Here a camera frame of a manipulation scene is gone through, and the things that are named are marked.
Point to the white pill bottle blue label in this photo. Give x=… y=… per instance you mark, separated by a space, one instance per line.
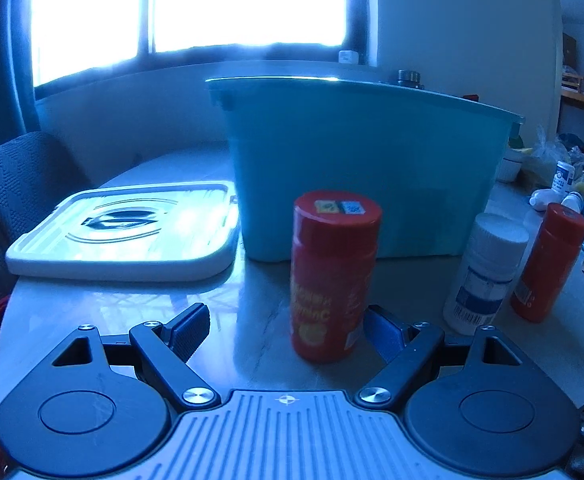
x=488 y=267

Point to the teal plastic storage bin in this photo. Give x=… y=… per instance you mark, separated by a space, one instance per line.
x=426 y=158

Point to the steel thermos flask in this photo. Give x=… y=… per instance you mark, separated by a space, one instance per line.
x=407 y=79

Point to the white bottle blue stripe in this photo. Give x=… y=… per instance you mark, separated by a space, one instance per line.
x=574 y=201

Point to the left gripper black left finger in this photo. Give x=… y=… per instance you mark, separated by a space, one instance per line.
x=97 y=404

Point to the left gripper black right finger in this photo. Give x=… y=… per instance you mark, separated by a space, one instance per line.
x=474 y=404

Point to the white lotion bottle lying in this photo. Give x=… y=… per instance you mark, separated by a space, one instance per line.
x=542 y=198

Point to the red vitamin C bottle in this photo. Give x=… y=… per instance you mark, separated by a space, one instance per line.
x=333 y=255

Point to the white tube blue label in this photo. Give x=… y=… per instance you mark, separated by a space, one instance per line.
x=562 y=179

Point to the dark fabric chair far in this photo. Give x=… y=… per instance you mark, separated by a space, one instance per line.
x=37 y=172

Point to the white bin lid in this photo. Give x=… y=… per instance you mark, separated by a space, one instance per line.
x=153 y=233

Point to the white charger cube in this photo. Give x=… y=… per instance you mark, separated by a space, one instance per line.
x=349 y=57

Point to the slim red tube bottle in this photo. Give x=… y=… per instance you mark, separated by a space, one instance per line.
x=552 y=257

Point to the clear plastic bag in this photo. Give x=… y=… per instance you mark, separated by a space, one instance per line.
x=540 y=161

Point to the white bowl with fruit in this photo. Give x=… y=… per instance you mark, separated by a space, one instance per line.
x=510 y=165

